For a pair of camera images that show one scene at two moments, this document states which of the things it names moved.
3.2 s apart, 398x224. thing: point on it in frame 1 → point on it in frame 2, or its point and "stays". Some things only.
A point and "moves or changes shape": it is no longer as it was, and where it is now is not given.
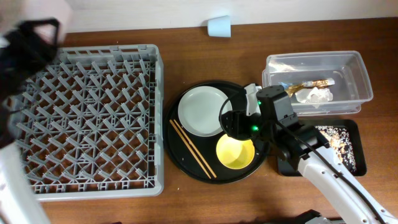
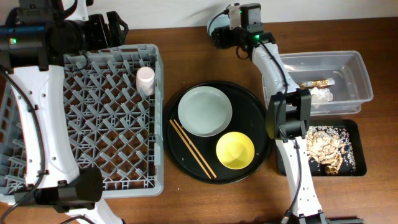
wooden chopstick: [195, 149] stays
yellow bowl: [234, 153] stays
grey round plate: [199, 110] stays
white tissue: [314, 95] stays
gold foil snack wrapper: [318, 83] stays
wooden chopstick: [191, 150] stays
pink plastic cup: [13, 12] moves or changes shape
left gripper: [23, 50] → [104, 28]
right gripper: [234, 125] → [217, 37]
